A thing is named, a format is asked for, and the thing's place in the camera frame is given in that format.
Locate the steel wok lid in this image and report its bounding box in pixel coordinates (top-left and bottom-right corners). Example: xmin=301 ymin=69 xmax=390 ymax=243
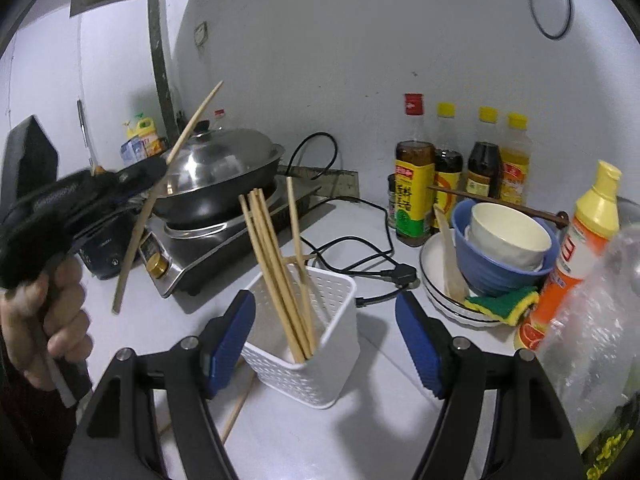
xmin=160 ymin=120 xmax=275 ymax=196

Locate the small spice jar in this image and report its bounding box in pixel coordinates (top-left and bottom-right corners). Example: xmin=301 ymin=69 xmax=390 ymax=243
xmin=386 ymin=174 xmax=399 ymax=231

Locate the grey vertical pipe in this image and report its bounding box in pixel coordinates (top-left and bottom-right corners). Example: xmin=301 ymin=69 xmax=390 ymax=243
xmin=147 ymin=0 xmax=181 ymax=133

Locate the yellow flowering vegetable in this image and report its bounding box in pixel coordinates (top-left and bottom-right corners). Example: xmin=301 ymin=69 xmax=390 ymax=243
xmin=582 ymin=400 xmax=640 ymax=480

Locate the pale wooden rice spoon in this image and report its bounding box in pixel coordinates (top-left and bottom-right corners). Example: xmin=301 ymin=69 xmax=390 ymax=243
xmin=432 ymin=204 xmax=468 ymax=303

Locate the white perforated utensil holder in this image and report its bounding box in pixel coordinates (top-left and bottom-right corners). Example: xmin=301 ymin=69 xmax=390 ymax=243
xmin=240 ymin=265 xmax=360 ymax=409

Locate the hanging metal utensil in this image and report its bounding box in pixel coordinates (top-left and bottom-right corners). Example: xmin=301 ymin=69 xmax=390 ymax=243
xmin=76 ymin=99 xmax=96 ymax=166

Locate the yellow green sponge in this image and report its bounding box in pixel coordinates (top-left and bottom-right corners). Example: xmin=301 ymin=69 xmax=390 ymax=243
xmin=464 ymin=286 xmax=541 ymax=325

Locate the orange dish soap bottle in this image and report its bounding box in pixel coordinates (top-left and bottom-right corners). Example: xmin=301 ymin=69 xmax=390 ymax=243
xmin=515 ymin=160 xmax=623 ymax=356

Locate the blue white carton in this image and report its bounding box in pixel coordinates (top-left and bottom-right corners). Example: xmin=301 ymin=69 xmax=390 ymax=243
xmin=120 ymin=139 xmax=148 ymax=166

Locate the white bowl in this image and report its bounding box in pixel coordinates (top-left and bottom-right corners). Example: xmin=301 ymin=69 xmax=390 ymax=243
xmin=470 ymin=202 xmax=552 ymax=266

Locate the red cap sauce bottle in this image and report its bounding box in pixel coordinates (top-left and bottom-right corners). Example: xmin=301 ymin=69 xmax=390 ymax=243
xmin=395 ymin=93 xmax=436 ymax=247

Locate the dark sauce bottle yellow cap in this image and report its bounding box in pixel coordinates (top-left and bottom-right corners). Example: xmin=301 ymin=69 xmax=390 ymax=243
xmin=432 ymin=102 xmax=464 ymax=233
xmin=466 ymin=106 xmax=502 ymax=201

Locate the blue bowl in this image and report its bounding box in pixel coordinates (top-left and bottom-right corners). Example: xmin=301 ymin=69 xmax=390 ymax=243
xmin=452 ymin=198 xmax=561 ymax=297

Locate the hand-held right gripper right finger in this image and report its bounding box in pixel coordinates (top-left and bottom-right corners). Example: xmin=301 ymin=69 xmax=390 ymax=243
xmin=394 ymin=291 xmax=586 ymax=480

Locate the clear plastic bag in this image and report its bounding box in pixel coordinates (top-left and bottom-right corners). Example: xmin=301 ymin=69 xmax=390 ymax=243
xmin=535 ymin=220 xmax=640 ymax=456

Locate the steel induction cooker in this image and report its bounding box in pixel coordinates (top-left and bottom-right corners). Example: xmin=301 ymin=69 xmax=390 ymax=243
xmin=140 ymin=175 xmax=323 ymax=298

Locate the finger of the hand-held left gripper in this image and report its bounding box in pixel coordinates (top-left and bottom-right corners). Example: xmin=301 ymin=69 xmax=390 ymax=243
xmin=92 ymin=156 xmax=169 ymax=199

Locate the yellow oil bottle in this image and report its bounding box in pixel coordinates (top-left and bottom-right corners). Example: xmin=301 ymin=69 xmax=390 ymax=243
xmin=499 ymin=113 xmax=531 ymax=206

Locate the person's left hand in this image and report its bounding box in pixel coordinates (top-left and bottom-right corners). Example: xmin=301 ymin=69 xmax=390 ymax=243
xmin=0 ymin=255 xmax=93 ymax=392

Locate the yellow oil jug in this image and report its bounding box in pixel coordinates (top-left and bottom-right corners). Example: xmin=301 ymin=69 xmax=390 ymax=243
xmin=125 ymin=115 xmax=166 ymax=157

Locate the black rice cooker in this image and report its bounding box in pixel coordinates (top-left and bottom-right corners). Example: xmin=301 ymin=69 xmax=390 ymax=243
xmin=75 ymin=205 xmax=151 ymax=281

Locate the white plate dark rim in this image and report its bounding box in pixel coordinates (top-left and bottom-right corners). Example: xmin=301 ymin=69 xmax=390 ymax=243
xmin=419 ymin=230 xmax=516 ymax=329

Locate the black wok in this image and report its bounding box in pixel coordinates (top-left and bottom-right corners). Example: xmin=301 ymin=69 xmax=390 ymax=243
xmin=150 ymin=127 xmax=286 ymax=228

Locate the black power cable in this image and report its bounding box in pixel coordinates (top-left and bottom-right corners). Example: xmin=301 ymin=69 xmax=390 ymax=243
xmin=277 ymin=132 xmax=418 ymax=307

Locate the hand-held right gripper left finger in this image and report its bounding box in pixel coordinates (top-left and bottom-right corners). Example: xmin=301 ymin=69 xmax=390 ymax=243
xmin=62 ymin=289 xmax=258 ymax=480

